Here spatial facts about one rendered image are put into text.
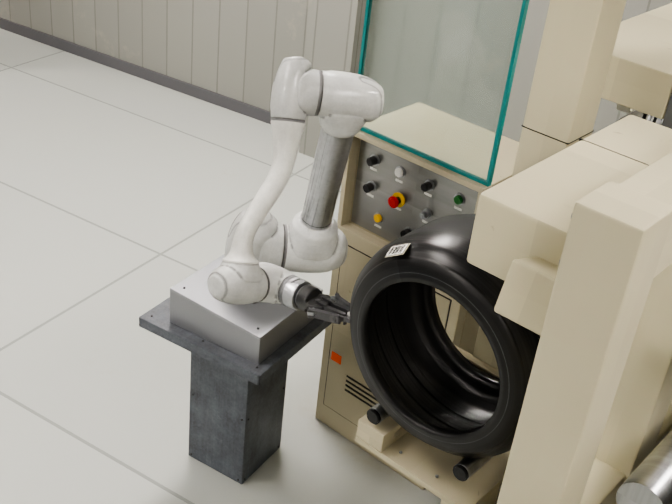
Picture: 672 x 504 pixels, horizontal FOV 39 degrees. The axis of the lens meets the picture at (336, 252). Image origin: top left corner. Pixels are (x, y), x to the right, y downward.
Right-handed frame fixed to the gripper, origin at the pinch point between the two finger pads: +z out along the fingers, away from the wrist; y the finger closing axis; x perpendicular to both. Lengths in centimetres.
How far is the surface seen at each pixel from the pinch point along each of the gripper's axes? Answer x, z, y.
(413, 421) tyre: 12.8, 28.4, -12.3
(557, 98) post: -64, 38, 26
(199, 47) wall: 28, -341, 240
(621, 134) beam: -64, 62, 12
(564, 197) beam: -63, 69, -24
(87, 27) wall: 27, -442, 223
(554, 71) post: -70, 37, 26
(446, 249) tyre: -34.9, 32.6, -8.0
